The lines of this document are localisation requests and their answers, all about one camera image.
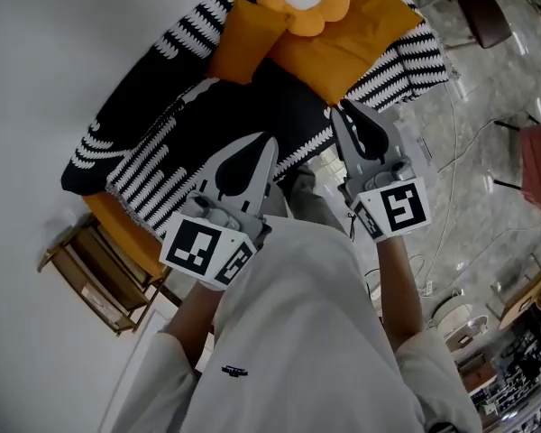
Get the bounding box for light wooden table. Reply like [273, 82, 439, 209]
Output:
[498, 269, 541, 332]

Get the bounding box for brown chair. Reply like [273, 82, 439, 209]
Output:
[454, 0, 514, 51]

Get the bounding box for small orange pillow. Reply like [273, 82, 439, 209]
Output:
[206, 0, 295, 85]

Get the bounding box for black white patterned blanket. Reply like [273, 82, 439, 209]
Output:
[60, 0, 450, 243]

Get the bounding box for person's right forearm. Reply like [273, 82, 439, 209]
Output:
[375, 235, 428, 356]

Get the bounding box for white round fan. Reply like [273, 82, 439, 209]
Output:
[432, 295, 491, 349]

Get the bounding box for person's left forearm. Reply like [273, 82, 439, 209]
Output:
[163, 281, 230, 374]

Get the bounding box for person's grey trousers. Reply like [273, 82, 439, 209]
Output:
[274, 164, 349, 236]

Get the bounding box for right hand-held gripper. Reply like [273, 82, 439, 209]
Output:
[331, 101, 433, 243]

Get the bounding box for person's white shirt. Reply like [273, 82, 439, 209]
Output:
[112, 214, 483, 433]

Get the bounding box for large orange pillow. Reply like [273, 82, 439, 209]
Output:
[267, 0, 426, 106]

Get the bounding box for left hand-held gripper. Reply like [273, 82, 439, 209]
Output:
[159, 132, 279, 292]

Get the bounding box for wooden side table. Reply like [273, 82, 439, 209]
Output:
[36, 213, 175, 337]

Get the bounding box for orange flower cushion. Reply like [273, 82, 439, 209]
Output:
[255, 0, 353, 38]

